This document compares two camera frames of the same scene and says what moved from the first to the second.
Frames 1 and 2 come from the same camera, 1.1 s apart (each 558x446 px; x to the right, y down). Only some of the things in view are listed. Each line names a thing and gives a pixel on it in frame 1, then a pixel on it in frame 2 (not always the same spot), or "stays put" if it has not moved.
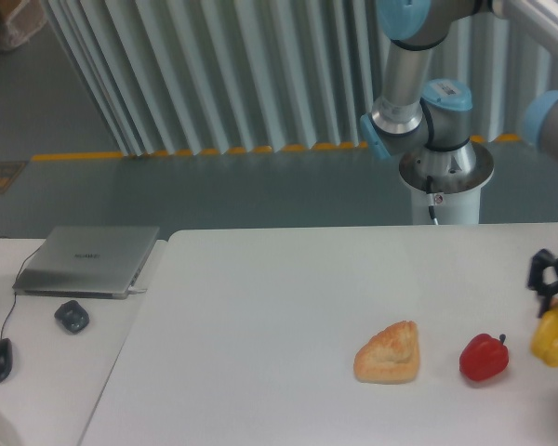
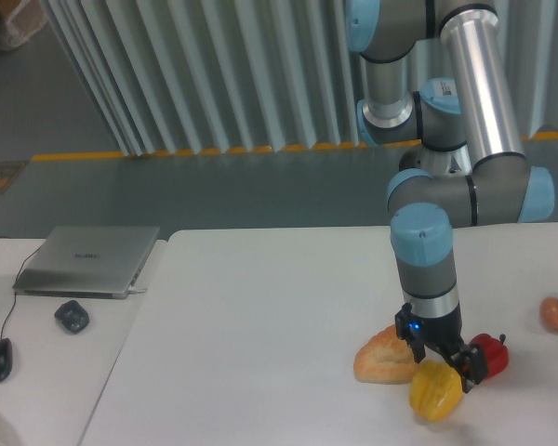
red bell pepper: [484, 357] stays put
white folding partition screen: [211, 76] stays put
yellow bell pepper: [554, 338] -> [435, 389]
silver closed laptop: [99, 262] stays put
